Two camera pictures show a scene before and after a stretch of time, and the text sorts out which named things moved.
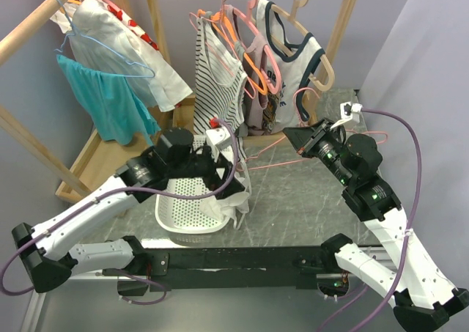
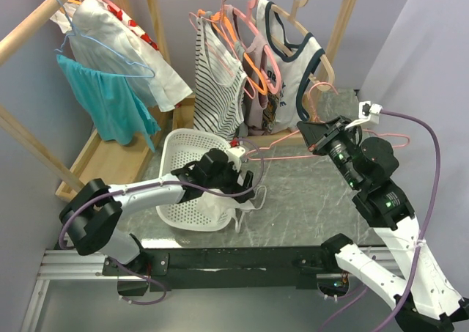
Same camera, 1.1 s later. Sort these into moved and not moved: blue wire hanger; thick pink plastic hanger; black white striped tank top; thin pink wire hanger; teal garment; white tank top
Moved: thin pink wire hanger; white tank top
Not moved: blue wire hanger; thick pink plastic hanger; black white striped tank top; teal garment
